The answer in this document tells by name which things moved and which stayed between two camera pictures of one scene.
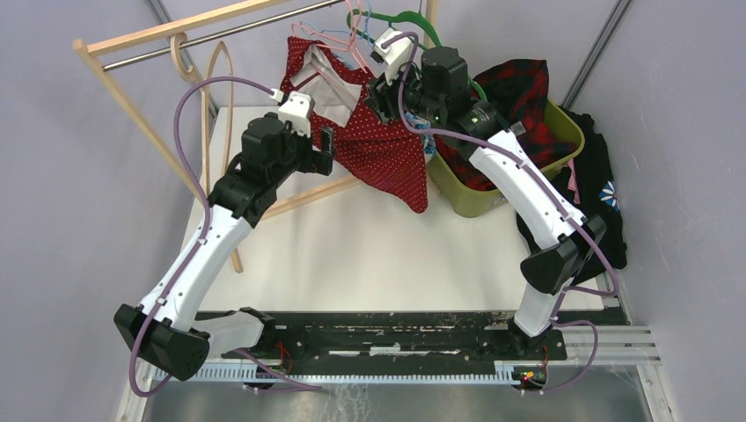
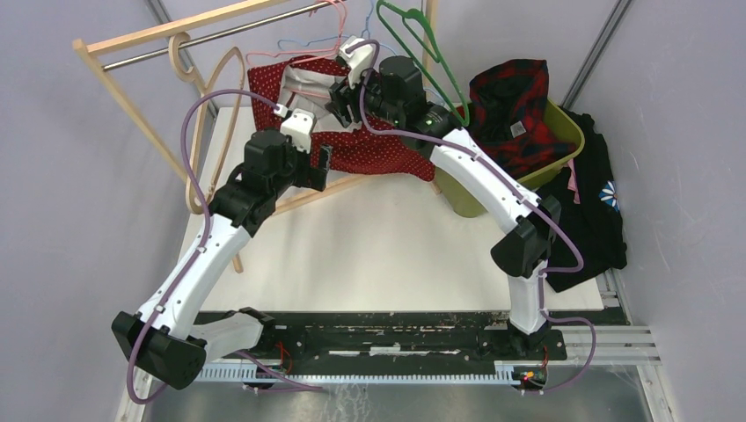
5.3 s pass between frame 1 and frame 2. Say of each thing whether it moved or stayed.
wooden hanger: moved
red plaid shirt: stayed
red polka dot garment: moved
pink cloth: stayed
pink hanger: moved
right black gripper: moved
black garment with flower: stayed
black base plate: stayed
